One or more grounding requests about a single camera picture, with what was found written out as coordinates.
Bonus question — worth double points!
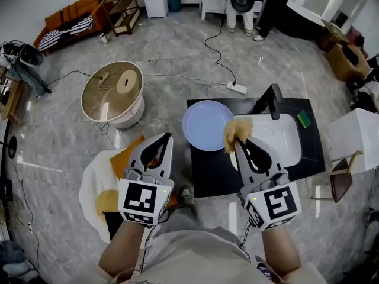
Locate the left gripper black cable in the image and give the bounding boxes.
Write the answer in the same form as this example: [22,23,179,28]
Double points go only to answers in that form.
[139,207,171,273]

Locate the white sink basin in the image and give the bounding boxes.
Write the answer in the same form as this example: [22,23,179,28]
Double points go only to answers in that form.
[230,114,303,172]

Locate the white floor cable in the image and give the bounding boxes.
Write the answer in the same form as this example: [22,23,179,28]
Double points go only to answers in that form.
[138,22,229,86]

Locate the tan fibrous sponge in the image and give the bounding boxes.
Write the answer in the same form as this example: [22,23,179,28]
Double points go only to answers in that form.
[223,117,255,154]

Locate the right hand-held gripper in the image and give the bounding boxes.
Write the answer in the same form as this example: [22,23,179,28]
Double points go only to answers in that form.
[235,137,303,232]

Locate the tan cardboard box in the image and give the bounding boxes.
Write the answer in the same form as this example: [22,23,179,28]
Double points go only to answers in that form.
[325,42,371,83]

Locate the person's left forearm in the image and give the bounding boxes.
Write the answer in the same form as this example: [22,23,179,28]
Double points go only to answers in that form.
[97,217,150,278]

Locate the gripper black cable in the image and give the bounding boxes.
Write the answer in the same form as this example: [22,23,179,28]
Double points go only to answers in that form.
[237,220,253,249]
[139,207,171,273]

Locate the black faucet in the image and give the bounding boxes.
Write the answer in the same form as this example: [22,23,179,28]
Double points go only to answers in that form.
[251,83,285,121]

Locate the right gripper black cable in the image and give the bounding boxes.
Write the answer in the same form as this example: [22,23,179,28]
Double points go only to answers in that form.
[237,220,253,249]

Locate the person's right forearm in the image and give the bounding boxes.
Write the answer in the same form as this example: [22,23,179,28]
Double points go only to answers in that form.
[260,223,303,278]

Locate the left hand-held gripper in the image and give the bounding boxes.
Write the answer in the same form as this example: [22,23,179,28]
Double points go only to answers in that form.
[117,133,175,229]

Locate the wooden shelf rack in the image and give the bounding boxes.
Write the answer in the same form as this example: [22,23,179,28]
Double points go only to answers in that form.
[101,0,142,38]

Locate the white power strip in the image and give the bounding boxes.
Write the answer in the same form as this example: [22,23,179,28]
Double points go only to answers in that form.
[226,80,248,95]

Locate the person's grey trousers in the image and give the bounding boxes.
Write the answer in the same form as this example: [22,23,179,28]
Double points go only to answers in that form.
[152,204,239,241]

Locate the wooden side desk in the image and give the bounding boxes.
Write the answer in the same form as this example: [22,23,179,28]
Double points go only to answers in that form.
[0,79,27,126]

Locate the green and yellow sponge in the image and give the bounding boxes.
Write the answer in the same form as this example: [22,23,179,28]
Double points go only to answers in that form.
[296,109,313,130]

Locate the white and orange cushion seat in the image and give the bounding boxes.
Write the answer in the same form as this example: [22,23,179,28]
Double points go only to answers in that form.
[78,134,146,244]

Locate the orange sofa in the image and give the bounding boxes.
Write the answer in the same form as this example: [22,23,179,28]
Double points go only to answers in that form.
[33,0,113,55]

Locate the black table with white top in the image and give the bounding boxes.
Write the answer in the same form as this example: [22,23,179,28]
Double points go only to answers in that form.
[275,0,327,42]

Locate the person's shoe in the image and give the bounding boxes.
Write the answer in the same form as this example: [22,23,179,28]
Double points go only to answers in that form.
[178,185,195,207]

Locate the grey bin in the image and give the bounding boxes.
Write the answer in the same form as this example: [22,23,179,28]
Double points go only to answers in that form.
[12,43,53,96]

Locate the white cabinet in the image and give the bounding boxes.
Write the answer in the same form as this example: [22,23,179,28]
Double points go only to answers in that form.
[201,0,231,21]

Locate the person's beige shirt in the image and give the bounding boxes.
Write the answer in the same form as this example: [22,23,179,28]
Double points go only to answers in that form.
[67,225,328,284]

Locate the brown chair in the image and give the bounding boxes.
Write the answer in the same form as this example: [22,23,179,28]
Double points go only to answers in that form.
[310,150,365,204]

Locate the white water dispenser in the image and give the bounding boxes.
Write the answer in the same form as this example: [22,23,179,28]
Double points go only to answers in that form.
[141,0,169,19]

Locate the pale blue plate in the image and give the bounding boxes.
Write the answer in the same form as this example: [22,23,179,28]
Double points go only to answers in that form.
[181,99,235,152]

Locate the black round stand base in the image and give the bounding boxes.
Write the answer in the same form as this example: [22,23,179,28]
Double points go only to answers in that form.
[7,135,18,160]

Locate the round beige glass-top table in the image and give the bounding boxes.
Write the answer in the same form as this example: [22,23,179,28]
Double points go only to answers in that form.
[80,60,146,130]

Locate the black sink counter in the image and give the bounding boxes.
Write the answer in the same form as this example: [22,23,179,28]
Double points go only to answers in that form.
[186,97,327,199]

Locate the white box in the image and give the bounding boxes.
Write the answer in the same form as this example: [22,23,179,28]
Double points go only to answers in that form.
[328,107,379,176]

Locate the black floor cable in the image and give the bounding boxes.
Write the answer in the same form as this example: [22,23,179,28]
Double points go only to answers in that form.
[204,18,238,86]

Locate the black and white striped cloth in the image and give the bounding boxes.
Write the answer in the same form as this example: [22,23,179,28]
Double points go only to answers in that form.
[38,14,95,52]

